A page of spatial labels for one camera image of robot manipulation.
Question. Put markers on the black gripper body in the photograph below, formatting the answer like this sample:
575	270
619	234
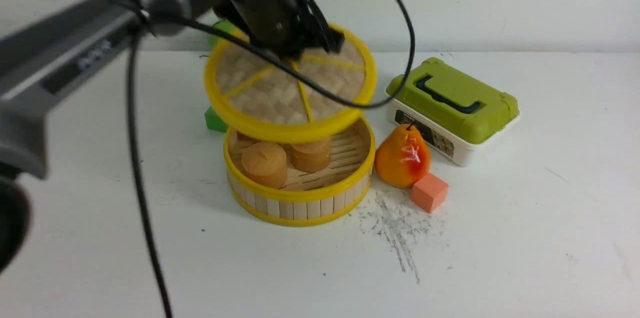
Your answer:
285	27

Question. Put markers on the yellow woven steamer lid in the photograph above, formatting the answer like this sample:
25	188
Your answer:
265	103

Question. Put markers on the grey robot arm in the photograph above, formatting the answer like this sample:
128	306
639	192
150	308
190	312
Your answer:
45	62

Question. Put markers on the yellow bamboo steamer basket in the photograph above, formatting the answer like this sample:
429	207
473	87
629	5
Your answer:
310	199

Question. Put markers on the white box with green lid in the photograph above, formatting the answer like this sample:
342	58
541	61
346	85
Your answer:
457	115

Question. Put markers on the green round toy fruit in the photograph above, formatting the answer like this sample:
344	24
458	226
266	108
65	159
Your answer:
222	25

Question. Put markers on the green cube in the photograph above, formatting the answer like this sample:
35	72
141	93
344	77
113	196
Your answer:
214	122

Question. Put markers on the left rear tan bun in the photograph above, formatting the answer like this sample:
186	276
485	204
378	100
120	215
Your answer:
237	142

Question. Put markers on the tan bun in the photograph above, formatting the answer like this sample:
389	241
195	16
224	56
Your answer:
265	163
312	156
237	142

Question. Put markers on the right tan bun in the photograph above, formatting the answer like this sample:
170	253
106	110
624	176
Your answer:
312	156

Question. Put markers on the front tan bun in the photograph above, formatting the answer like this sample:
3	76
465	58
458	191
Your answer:
265	163

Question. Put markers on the orange yellow toy pear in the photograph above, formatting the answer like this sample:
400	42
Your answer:
403	158

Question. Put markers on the orange foam cube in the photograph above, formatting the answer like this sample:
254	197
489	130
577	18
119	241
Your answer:
429	193

